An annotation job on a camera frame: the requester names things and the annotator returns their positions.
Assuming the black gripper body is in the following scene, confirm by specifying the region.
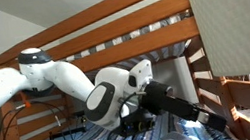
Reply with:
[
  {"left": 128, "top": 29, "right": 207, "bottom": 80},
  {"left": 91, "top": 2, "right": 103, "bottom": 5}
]
[{"left": 137, "top": 73, "right": 208, "bottom": 131}]

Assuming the grey striped mattress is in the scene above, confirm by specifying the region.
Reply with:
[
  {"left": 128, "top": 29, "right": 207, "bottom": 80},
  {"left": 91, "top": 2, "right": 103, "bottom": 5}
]
[{"left": 57, "top": 7, "right": 206, "bottom": 81}]

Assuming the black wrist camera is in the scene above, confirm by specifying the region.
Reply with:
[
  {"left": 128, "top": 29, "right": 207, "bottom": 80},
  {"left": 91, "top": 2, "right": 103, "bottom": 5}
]
[{"left": 118, "top": 107, "right": 158, "bottom": 137}]

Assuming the brown wooden bunk bed frame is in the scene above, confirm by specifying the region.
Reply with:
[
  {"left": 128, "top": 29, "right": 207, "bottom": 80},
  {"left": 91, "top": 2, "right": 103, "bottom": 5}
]
[{"left": 0, "top": 0, "right": 250, "bottom": 140}]

